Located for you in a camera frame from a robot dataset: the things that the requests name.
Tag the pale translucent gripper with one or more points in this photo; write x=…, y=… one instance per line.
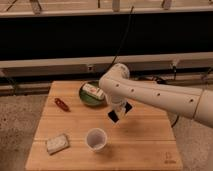
x=119, y=110

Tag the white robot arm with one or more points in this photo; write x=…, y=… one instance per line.
x=192, y=103

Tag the white tube with label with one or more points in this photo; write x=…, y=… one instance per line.
x=93, y=91

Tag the green round plate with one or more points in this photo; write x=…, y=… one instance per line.
x=89, y=100

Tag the grey white sponge block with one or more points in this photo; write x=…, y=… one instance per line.
x=57, y=144

